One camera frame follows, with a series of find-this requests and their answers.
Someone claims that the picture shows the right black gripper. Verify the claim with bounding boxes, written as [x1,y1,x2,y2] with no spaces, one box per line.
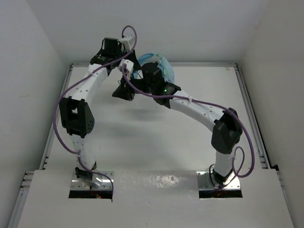
[113,71,155,101]

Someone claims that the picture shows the light blue headphones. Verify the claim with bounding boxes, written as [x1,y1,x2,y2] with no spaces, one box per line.
[133,53,175,86]

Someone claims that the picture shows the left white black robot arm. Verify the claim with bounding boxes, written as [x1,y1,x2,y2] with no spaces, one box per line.
[59,36,137,182]

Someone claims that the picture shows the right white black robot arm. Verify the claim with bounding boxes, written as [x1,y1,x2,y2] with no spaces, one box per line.
[112,60,243,187]

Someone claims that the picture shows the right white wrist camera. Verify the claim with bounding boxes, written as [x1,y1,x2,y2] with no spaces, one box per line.
[118,59,134,80]

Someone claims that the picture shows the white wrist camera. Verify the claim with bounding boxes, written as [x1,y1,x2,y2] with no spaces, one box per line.
[118,59,134,80]
[119,35,135,52]

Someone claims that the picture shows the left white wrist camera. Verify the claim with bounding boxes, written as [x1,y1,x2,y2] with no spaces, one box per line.
[119,35,135,52]

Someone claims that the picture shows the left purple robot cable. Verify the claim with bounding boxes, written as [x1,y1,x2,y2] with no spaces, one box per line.
[53,25,138,188]

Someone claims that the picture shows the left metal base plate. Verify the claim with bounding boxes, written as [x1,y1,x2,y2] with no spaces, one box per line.
[70,172,112,190]

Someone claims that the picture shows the metal base plate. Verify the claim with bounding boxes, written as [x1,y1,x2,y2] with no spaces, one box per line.
[70,172,112,190]
[197,171,241,191]

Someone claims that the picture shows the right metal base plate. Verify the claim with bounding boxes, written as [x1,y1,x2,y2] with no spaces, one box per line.
[197,171,241,191]

